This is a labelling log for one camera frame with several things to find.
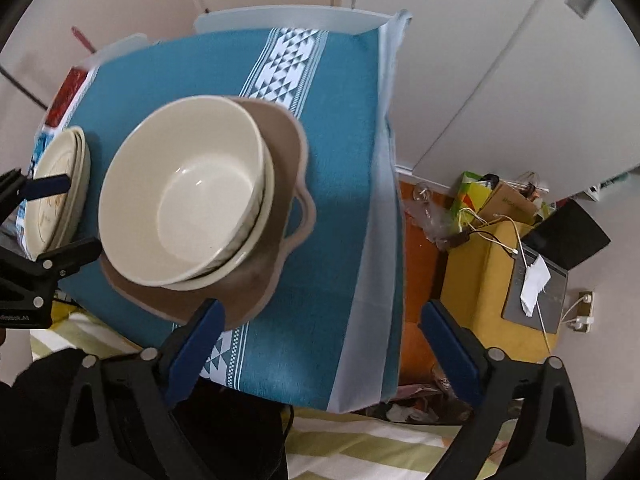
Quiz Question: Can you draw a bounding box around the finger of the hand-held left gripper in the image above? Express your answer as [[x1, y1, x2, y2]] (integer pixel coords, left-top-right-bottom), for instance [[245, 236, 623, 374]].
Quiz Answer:
[[0, 237, 101, 309], [0, 169, 72, 221]]

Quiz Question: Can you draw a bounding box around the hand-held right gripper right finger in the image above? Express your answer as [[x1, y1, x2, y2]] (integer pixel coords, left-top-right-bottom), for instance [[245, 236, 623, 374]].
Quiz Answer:
[[420, 300, 586, 480]]

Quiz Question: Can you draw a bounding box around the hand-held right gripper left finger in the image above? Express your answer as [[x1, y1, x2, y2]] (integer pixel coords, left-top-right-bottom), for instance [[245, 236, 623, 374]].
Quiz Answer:
[[56, 299, 226, 480]]

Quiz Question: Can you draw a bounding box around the patterned cream plate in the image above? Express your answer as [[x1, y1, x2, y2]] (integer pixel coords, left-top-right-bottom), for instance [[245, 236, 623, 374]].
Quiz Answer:
[[23, 130, 77, 257]]

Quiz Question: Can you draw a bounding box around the large white plate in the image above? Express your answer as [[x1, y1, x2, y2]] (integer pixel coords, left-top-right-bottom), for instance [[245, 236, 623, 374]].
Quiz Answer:
[[30, 128, 86, 258]]

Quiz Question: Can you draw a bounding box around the large cream plate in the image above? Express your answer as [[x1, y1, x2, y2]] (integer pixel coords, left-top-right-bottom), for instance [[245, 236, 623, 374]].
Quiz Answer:
[[35, 127, 92, 260]]

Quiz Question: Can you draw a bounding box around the cream bowl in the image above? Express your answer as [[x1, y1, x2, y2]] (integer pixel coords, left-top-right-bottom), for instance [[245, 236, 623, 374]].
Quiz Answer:
[[162, 150, 275, 292]]

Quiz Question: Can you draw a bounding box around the white bowl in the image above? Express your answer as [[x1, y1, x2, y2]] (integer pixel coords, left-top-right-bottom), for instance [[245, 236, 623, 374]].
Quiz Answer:
[[98, 95, 267, 286]]

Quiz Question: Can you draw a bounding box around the brown plastic basin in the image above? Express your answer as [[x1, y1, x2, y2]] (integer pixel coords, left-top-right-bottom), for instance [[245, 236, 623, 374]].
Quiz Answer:
[[100, 96, 317, 332]]

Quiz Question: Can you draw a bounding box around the yellow storage box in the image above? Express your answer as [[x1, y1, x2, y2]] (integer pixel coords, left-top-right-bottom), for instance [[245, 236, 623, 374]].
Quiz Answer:
[[440, 220, 571, 366]]

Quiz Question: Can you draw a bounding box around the crumpled plastic wrapper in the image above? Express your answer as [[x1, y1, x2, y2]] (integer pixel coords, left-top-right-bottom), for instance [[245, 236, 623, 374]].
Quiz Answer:
[[370, 385, 471, 426]]

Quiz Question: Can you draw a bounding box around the red printed packet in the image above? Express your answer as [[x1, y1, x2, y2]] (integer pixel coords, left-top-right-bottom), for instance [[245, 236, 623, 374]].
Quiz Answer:
[[44, 67, 93, 128]]

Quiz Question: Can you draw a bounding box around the crumpled white paper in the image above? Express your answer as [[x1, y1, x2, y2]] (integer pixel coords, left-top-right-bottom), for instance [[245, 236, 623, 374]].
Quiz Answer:
[[519, 255, 552, 317]]

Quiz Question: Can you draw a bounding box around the grey laptop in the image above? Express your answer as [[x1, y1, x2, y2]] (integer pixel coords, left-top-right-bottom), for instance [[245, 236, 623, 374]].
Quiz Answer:
[[501, 255, 570, 335]]

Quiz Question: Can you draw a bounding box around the clear plastic bag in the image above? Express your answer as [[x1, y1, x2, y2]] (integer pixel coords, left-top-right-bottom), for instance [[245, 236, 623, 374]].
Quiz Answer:
[[420, 205, 466, 250]]

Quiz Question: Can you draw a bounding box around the yellow striped bedding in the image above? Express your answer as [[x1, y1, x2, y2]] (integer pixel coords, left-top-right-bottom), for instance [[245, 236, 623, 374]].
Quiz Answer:
[[30, 305, 531, 480]]

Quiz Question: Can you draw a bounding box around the green yellow carton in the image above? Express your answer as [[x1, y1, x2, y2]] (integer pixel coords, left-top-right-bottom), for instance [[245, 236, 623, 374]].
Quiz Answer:
[[452, 171, 493, 231]]

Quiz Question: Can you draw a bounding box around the clear glass bulb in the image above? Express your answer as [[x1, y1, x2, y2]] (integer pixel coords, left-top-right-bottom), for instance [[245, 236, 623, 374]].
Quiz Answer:
[[515, 170, 547, 197], [412, 180, 436, 211]]

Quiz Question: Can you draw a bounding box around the cardboard box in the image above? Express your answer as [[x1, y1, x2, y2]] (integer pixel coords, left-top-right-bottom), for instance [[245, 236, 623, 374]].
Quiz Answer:
[[477, 180, 546, 226]]

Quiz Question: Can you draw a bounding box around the teal tablecloth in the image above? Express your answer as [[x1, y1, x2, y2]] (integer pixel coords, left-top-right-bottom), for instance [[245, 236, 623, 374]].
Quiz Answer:
[[15, 10, 413, 413]]

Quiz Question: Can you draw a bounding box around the white wardrobe door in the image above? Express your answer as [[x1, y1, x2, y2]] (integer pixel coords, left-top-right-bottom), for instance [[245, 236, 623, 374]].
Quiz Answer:
[[390, 0, 640, 196]]

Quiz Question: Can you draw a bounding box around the black cable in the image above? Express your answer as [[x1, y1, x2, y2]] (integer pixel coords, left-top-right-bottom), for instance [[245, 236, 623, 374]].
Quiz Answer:
[[0, 67, 48, 111]]

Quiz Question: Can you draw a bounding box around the white charging cable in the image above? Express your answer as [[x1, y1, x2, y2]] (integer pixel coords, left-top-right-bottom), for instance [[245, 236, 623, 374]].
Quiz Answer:
[[465, 210, 586, 356]]

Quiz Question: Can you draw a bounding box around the wall socket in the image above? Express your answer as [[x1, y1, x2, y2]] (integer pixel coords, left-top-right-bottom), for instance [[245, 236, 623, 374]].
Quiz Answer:
[[577, 290, 596, 333]]

